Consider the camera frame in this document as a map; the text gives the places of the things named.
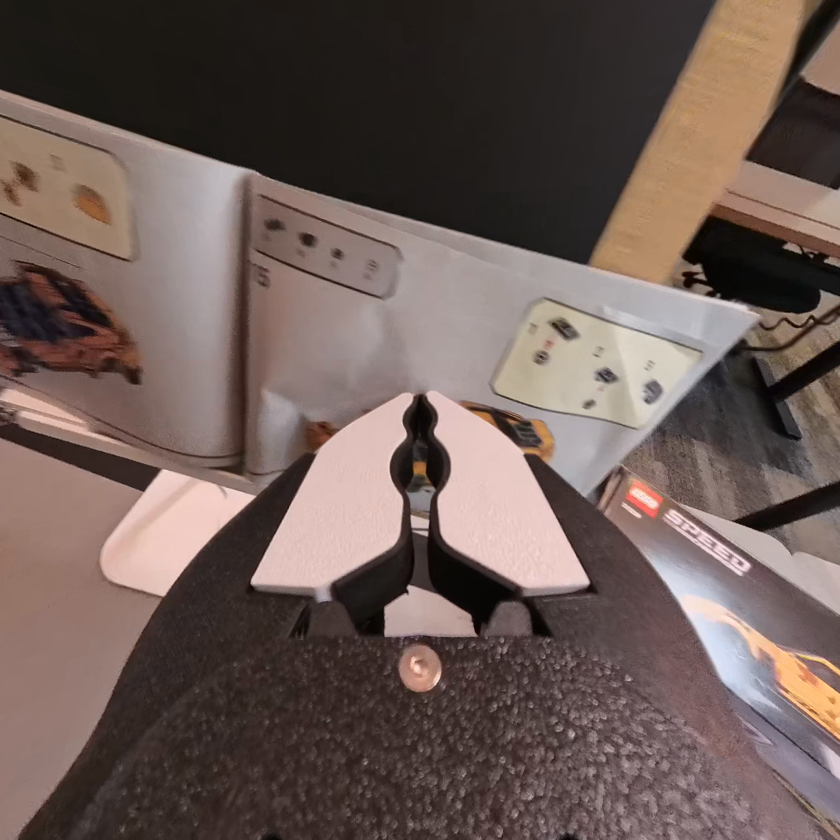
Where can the black lego set box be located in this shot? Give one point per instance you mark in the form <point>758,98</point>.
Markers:
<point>722,590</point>

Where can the wooden desk with black legs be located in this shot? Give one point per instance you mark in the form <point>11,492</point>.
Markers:
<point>781,223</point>

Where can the open white instruction booklet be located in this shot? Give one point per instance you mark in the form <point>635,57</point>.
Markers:
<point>197,275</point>

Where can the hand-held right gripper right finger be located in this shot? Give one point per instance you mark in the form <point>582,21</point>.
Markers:
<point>505,518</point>

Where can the white booklet stand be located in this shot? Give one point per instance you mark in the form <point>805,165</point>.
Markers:
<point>151,544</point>

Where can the wooden beam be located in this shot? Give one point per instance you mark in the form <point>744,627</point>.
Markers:
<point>695,131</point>

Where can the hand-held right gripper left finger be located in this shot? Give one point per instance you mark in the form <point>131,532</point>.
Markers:
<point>341,512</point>

